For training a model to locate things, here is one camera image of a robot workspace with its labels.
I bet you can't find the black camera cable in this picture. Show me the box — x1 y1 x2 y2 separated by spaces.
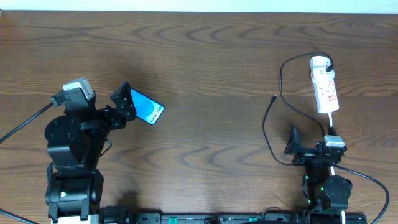
332 163 391 224
0 101 55 145

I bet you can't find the white power strip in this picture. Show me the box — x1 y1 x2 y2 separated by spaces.
311 67 340 114

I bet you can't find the black USB charging cable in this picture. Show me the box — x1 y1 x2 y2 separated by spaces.
262 51 335 166

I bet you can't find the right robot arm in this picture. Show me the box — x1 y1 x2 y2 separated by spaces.
284 125 353 223

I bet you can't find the black left camera cable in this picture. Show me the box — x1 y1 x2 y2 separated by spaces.
0 101 55 145

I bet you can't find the blue Galaxy smartphone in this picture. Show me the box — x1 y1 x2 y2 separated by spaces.
131 89 165 125

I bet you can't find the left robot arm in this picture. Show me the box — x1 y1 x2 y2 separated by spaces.
44 82 136 223

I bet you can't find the black right camera cable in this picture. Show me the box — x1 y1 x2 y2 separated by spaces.
332 163 391 224

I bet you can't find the white USB charger plug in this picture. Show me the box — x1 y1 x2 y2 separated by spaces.
310 56 331 70

